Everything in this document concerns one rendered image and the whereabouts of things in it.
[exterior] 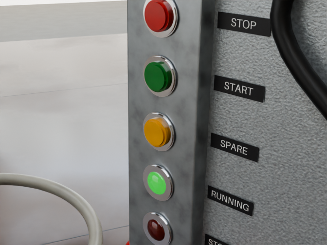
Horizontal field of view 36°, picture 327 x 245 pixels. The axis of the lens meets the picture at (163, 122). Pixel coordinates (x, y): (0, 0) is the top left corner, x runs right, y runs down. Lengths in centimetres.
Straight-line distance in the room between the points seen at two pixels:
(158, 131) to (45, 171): 302
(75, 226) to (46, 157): 91
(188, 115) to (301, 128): 9
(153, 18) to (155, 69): 4
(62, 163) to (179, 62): 315
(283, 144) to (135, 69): 14
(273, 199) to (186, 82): 12
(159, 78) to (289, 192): 14
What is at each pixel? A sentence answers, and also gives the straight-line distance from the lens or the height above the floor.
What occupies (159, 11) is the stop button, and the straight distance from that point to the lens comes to 40.
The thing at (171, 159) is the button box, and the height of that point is 137.
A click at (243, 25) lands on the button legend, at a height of 150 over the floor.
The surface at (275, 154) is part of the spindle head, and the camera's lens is 40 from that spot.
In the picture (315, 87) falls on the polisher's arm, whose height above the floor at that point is 147.
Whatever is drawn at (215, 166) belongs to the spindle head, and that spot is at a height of 137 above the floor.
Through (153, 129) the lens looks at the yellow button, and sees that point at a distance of 43.
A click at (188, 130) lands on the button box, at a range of 42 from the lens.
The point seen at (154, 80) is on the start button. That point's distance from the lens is 42.
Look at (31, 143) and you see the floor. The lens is 387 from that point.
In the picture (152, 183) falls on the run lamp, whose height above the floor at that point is 135.
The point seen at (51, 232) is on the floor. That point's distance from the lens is 282.
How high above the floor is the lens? 157
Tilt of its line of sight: 22 degrees down
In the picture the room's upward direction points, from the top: 1 degrees clockwise
